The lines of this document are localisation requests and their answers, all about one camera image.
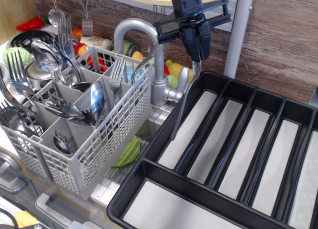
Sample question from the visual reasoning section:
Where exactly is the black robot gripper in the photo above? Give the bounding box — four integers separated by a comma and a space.
154, 0, 231, 62

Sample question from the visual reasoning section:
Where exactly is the small steel spoon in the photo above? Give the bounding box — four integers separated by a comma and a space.
170, 60, 202, 141

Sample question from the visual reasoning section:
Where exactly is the large steel spoon centre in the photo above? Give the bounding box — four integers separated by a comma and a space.
90, 80, 107, 127

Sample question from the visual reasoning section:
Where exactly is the large steel spoon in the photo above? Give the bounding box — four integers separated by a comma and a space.
31, 40, 68, 86
90, 80, 107, 127

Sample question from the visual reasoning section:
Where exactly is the black cutlery tray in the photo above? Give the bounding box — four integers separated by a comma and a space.
107, 72, 318, 229

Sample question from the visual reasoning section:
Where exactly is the steel spoon lying across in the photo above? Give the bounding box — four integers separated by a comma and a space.
45, 95, 92, 125

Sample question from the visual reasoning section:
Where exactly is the large steel spoon back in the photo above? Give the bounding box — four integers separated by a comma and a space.
31, 40, 68, 86

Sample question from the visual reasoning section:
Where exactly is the grey plastic cutlery basket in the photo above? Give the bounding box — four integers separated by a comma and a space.
3, 47, 153, 200

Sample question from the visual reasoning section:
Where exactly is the yellow toy banana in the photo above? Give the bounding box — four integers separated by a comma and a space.
164, 60, 183, 77

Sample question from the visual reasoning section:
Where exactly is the green toy lime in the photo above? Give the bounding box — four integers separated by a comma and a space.
167, 75, 178, 89

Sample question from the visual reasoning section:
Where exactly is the silver toy faucet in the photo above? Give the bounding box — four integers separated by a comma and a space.
113, 18, 183, 105

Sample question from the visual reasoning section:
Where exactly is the steel fork centre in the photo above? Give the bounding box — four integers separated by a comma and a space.
109, 58, 125, 106

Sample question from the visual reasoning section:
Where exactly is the cream toy bottle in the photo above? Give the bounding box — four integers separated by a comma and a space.
80, 36, 111, 50

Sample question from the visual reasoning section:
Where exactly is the hanging small spatula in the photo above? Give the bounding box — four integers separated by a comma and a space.
79, 0, 93, 37

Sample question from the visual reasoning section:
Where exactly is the tall steel fork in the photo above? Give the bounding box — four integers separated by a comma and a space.
58, 17, 85, 82

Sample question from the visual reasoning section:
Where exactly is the green toy leaf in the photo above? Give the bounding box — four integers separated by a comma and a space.
112, 136, 141, 167

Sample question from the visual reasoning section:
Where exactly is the hanging slotted ladle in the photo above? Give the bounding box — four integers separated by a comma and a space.
48, 0, 65, 27

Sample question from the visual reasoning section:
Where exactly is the red toy pepper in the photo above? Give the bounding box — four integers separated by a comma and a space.
15, 16, 48, 31

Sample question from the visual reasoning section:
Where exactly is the steel pot with lid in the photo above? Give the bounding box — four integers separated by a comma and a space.
26, 62, 52, 90

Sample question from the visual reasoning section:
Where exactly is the black stove burner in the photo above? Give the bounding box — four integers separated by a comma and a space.
7, 30, 52, 53

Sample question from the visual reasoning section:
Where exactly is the green toy cabbage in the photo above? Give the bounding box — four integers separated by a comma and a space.
2, 47, 32, 67

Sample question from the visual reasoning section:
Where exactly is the steel fork front left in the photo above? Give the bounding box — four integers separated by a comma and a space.
0, 100, 44, 137

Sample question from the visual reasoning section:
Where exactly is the yellow toy bottom left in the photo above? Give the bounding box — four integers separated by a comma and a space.
13, 211, 38, 229

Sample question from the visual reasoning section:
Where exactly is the hanging wire whisk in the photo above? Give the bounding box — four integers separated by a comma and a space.
153, 4, 166, 20

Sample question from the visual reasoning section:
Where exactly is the grey metal post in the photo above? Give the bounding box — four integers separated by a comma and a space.
224, 0, 253, 78

